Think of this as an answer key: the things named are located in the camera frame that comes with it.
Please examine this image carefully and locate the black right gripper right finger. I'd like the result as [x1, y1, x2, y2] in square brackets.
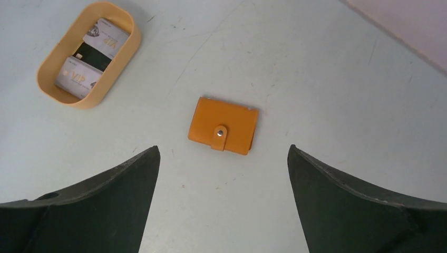
[287, 145, 446, 252]

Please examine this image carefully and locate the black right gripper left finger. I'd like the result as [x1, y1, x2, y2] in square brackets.
[1, 146, 161, 252]

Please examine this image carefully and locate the orange leather card holder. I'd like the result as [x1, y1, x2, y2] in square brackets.
[188, 97, 259, 155]

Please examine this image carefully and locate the beige oval plastic tray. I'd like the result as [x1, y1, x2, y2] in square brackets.
[36, 1, 142, 109]

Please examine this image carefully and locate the silver VIP card lower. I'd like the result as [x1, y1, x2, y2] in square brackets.
[54, 56, 103, 99]

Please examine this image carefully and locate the silver vip card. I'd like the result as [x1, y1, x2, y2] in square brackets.
[83, 18, 129, 60]
[54, 56, 103, 99]

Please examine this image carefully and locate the silver VIP card upper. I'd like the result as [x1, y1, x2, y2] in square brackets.
[83, 18, 129, 60]

